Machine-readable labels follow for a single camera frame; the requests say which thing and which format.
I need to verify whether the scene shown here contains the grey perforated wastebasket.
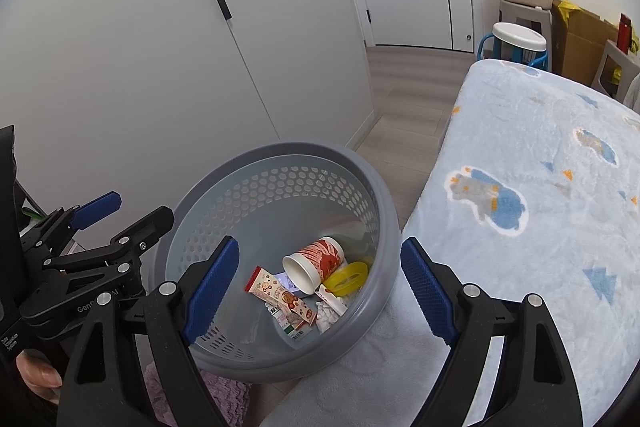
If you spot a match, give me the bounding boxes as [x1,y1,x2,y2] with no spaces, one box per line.
[152,139,402,384]

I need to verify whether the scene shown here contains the yellow plastic lid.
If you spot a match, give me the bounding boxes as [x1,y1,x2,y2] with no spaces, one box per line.
[322,261,370,297]

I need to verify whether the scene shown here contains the beige bed cover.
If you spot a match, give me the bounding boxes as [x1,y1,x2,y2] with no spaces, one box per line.
[622,74,640,112]

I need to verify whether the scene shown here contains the red patterned snack wrapper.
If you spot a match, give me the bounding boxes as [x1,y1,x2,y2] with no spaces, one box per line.
[244,266,317,327]

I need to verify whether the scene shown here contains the person's left hand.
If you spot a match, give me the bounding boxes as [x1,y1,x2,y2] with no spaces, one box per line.
[15,349,66,405]

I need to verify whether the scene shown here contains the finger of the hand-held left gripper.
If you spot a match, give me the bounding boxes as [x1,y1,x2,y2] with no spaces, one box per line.
[20,191,123,253]
[44,205,176,298]

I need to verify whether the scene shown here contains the lined paper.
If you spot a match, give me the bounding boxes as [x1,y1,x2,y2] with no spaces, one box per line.
[315,302,347,333]

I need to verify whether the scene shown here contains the white round stool blue legs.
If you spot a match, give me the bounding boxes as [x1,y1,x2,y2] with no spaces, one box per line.
[475,22,550,72]

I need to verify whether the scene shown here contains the white fleece sheet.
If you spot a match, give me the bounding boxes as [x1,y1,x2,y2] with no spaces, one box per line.
[260,277,501,427]

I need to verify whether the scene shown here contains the grey plastic stool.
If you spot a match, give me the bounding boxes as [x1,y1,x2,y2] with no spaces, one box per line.
[497,0,553,58]

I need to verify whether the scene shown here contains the red paper cup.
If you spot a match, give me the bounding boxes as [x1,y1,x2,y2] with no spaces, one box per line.
[282,237,347,298]

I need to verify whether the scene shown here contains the lilac fluffy rug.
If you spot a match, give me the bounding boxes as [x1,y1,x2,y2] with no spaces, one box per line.
[142,364,253,427]

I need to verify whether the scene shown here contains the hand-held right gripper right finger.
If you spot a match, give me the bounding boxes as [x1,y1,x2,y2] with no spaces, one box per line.
[400,237,583,427]

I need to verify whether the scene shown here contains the small white red box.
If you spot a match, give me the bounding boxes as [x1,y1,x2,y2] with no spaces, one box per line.
[316,285,346,305]

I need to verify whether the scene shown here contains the beige plastic stool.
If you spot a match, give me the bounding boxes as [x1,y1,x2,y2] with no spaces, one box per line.
[592,39,640,100]

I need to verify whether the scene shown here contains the purple cardboard box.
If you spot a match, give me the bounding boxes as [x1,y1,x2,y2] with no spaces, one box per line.
[273,272,300,294]

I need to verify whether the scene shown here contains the white wardrobe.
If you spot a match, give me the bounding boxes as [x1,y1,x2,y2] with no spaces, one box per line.
[0,0,376,258]

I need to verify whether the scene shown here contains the red bottle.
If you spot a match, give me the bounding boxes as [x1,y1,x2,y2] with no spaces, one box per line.
[616,13,633,55]

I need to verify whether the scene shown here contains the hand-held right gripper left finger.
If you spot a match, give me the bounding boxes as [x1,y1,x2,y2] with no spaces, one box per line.
[56,234,240,427]

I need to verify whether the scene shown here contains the brown cardboard box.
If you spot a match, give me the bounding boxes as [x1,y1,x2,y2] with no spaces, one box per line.
[551,0,621,90]

